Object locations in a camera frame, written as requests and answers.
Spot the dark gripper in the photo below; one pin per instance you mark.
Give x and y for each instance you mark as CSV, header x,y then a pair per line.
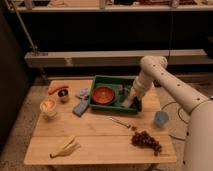
x,y
135,100

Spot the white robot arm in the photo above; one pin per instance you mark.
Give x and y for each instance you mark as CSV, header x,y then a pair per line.
x,y
198,150

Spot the green plastic tray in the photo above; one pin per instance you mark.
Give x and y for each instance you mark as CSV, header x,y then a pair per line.
x,y
115,83

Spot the light blue cup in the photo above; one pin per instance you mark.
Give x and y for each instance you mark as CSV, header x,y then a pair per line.
x,y
160,118

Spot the red-brown bowl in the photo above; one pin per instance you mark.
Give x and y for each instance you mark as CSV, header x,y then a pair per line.
x,y
103,95

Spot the bunch of dark grapes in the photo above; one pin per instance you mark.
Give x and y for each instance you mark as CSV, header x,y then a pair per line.
x,y
144,139

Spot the crumpled grey-blue cloth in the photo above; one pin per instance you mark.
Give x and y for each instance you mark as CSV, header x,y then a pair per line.
x,y
83,93

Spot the blue sponge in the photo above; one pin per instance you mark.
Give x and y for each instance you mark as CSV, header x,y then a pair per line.
x,y
79,109

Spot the long grey shelf beam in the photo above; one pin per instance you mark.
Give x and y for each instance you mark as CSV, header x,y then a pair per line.
x,y
113,58

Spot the wooden table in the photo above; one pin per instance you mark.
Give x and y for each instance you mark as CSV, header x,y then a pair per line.
x,y
101,140

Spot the small metal cup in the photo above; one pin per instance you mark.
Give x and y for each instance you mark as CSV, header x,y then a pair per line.
x,y
63,95

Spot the peeled banana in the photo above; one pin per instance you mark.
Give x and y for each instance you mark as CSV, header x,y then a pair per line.
x,y
66,148

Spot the orange carrot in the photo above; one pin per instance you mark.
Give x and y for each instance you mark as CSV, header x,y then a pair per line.
x,y
55,88

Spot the upper shelf board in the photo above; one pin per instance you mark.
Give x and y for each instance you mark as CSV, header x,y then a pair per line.
x,y
33,6

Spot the metal diagonal pole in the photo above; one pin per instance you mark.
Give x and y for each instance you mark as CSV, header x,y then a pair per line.
x,y
33,47

